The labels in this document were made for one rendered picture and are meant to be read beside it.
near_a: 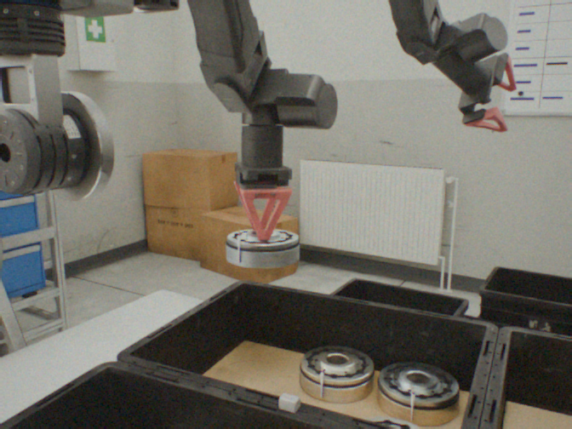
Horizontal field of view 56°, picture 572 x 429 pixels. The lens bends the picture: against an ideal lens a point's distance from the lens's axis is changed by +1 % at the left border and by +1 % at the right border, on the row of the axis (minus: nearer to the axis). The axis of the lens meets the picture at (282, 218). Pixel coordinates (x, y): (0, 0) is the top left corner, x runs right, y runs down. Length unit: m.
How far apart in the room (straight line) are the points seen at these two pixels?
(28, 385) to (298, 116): 0.74
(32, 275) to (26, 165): 1.85
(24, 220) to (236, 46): 2.18
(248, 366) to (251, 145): 0.33
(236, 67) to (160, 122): 3.82
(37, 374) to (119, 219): 3.10
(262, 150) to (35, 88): 0.42
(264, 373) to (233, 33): 0.48
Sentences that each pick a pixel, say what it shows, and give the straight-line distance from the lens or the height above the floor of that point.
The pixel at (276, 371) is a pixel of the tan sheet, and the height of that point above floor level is 0.83.
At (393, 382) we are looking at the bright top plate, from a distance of 0.74.
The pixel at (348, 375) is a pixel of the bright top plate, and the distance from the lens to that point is 0.75.
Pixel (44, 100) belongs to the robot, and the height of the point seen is 1.22.
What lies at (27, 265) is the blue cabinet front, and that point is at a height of 0.45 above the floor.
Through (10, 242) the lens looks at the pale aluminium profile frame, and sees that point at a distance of 2.63.
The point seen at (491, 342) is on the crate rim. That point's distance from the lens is 0.72.
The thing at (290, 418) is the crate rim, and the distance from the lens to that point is 0.54.
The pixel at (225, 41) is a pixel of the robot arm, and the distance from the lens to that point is 0.60.
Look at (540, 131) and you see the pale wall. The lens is 3.39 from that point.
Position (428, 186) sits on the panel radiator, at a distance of 3.42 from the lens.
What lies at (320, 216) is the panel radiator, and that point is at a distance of 3.75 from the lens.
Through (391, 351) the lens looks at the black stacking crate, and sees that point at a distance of 0.81.
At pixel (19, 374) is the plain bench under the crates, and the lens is 1.19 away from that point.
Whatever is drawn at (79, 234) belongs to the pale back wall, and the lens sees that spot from 3.99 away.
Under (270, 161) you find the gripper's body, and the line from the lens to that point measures 0.70.
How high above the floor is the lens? 1.23
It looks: 13 degrees down
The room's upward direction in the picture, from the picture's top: straight up
